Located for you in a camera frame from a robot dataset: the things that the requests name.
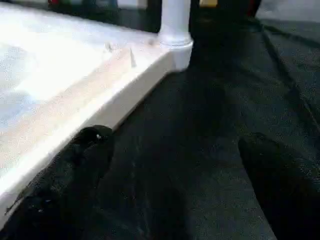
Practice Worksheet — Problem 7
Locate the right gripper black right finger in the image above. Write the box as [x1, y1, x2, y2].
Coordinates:
[238, 131, 320, 240]

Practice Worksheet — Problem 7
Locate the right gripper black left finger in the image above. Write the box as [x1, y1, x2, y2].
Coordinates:
[0, 125, 116, 240]

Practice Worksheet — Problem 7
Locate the white plastic table top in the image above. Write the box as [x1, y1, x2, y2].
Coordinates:
[0, 4, 195, 213]

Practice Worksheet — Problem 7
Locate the white plastic table leg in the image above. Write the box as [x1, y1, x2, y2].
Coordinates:
[159, 0, 195, 49]

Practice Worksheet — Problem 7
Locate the grey cushion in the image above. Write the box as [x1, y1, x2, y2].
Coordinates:
[256, 0, 320, 21]

